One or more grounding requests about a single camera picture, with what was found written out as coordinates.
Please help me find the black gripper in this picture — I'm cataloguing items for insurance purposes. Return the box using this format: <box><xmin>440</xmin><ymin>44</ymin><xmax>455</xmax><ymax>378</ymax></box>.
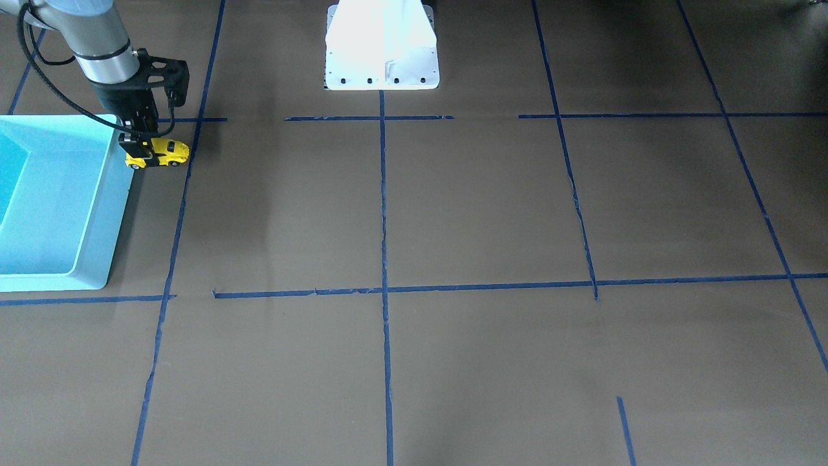
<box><xmin>97</xmin><ymin>83</ymin><xmax>169</xmax><ymax>168</ymax></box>

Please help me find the yellow beetle toy car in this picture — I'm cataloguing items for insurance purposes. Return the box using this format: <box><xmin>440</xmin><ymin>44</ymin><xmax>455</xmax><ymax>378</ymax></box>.
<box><xmin>125</xmin><ymin>138</ymin><xmax>190</xmax><ymax>170</ymax></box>

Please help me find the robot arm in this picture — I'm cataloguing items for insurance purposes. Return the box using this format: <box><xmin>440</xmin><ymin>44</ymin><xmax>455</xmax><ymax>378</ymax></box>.
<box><xmin>9</xmin><ymin>1</ymin><xmax>166</xmax><ymax>170</ymax></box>

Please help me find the teal plastic bin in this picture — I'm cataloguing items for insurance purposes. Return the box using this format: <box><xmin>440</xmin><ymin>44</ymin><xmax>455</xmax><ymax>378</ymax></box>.
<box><xmin>1</xmin><ymin>115</ymin><xmax>133</xmax><ymax>292</ymax></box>

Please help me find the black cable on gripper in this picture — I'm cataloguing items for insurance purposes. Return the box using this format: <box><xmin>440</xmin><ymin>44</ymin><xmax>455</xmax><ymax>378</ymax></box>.
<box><xmin>16</xmin><ymin>3</ymin><xmax>140</xmax><ymax>138</ymax></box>

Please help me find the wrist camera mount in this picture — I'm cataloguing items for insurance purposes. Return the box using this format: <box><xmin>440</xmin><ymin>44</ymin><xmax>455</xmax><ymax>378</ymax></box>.
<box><xmin>133</xmin><ymin>49</ymin><xmax>190</xmax><ymax>108</ymax></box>

